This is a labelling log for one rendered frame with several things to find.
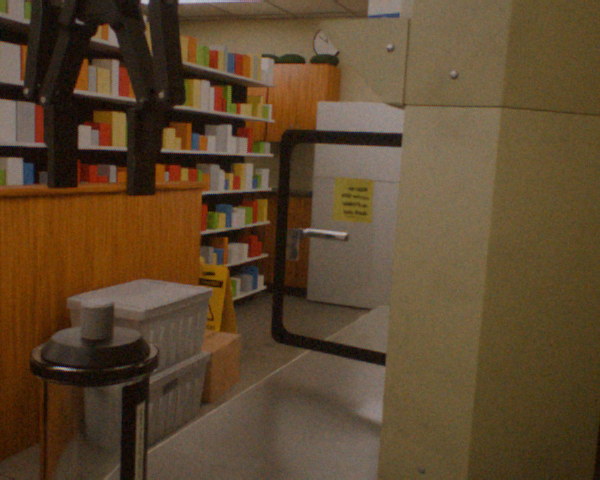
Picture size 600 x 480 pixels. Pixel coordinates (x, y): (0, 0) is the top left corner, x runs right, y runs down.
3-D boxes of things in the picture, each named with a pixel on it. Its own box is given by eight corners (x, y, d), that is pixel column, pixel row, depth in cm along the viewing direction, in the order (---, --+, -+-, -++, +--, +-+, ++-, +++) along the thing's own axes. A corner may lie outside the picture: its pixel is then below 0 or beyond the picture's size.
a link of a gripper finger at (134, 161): (150, 111, 58) (157, 111, 57) (148, 194, 59) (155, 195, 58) (127, 108, 55) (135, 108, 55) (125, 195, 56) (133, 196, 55)
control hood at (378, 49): (456, 122, 110) (462, 57, 109) (404, 105, 81) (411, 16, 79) (387, 120, 115) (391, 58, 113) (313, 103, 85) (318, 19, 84)
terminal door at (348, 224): (423, 374, 115) (442, 134, 110) (270, 341, 130) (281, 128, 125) (424, 373, 116) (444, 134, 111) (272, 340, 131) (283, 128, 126)
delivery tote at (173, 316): (213, 352, 345) (216, 287, 341) (140, 387, 290) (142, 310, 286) (144, 339, 361) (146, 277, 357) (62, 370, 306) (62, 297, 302)
